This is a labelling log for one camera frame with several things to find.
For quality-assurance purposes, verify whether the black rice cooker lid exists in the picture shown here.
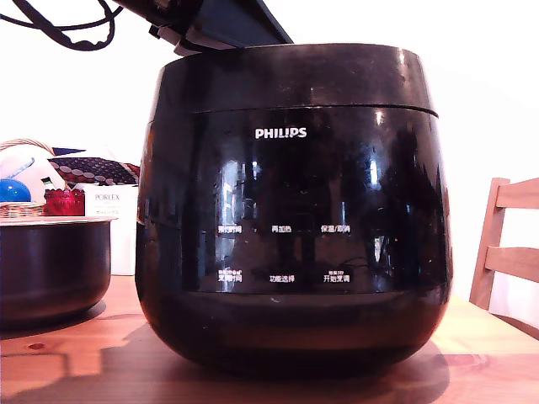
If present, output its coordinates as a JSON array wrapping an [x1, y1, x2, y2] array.
[[152, 42, 440, 121]]

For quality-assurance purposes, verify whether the black Philips rice cooker body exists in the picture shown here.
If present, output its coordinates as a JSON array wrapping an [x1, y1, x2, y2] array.
[[135, 104, 454, 371]]

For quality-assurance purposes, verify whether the dark dotted patterned cloth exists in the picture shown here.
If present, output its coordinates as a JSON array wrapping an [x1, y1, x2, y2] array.
[[46, 155, 141, 187]]

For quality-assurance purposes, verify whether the red glass jar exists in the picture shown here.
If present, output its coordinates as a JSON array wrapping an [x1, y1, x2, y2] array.
[[43, 188, 87, 217]]

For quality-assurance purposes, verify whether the white bag with blue print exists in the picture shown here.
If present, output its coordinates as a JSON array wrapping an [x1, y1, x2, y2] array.
[[0, 144, 65, 191]]

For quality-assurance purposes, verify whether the white Porlex box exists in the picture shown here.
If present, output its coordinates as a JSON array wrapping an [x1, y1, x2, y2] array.
[[83, 183, 140, 277]]

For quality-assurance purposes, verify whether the blue ball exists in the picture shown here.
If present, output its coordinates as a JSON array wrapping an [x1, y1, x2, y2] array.
[[0, 178, 33, 205]]

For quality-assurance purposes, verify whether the black inner cooking pot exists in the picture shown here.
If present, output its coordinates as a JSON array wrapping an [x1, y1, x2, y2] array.
[[0, 215, 120, 328]]

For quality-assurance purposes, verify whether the wooden chair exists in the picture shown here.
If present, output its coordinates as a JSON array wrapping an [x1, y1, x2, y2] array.
[[467, 176, 539, 329]]

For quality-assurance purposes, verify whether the black cable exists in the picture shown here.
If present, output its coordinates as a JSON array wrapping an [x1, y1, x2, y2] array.
[[11, 0, 117, 52], [0, 0, 125, 34]]

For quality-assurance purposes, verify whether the wicker basket with handle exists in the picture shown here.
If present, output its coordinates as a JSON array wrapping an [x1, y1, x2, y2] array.
[[0, 137, 56, 220]]

